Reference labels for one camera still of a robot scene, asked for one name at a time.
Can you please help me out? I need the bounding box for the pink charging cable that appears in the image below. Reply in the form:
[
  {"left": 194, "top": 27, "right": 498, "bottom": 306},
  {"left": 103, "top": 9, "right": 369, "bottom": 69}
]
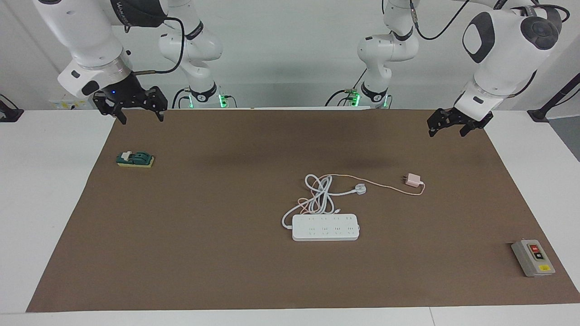
[{"left": 297, "top": 174, "right": 426, "bottom": 216}]

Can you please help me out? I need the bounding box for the white power strip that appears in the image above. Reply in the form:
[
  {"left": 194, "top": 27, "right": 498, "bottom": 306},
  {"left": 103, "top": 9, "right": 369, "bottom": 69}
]
[{"left": 291, "top": 214, "right": 362, "bottom": 242}]

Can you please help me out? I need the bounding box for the white box with yellow labels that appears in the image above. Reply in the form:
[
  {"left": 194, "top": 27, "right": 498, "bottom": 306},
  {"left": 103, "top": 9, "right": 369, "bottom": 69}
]
[{"left": 49, "top": 88, "right": 98, "bottom": 110}]

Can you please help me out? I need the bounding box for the brown table mat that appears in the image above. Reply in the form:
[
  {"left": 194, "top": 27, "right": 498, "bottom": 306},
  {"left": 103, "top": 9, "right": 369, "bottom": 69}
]
[{"left": 26, "top": 109, "right": 580, "bottom": 313}]

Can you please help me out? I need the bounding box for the black base cable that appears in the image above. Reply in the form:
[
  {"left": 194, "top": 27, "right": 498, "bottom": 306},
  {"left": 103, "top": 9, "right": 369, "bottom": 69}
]
[
  {"left": 171, "top": 87, "right": 192, "bottom": 109},
  {"left": 324, "top": 68, "right": 368, "bottom": 108}
]

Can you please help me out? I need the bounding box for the green knife switch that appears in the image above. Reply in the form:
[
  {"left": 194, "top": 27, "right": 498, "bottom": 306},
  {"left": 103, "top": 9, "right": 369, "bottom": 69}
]
[{"left": 116, "top": 151, "right": 155, "bottom": 168}]

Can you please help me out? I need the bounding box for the black clamp mount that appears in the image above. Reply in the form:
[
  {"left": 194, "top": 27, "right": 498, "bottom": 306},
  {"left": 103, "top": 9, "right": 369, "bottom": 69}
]
[
  {"left": 527, "top": 72, "right": 580, "bottom": 123},
  {"left": 0, "top": 94, "right": 24, "bottom": 123}
]

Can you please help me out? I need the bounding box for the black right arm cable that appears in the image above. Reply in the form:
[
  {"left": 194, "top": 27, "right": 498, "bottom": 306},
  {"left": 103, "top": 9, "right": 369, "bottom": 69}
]
[{"left": 130, "top": 17, "right": 186, "bottom": 75}]

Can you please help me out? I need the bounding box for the white power cord with plug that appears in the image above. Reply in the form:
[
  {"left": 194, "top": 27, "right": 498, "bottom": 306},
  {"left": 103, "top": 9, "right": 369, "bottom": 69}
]
[{"left": 281, "top": 174, "right": 369, "bottom": 230}]

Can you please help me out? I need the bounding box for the grey switch box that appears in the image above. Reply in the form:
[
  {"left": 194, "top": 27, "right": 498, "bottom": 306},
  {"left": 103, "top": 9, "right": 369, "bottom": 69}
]
[{"left": 511, "top": 239, "right": 556, "bottom": 278}]

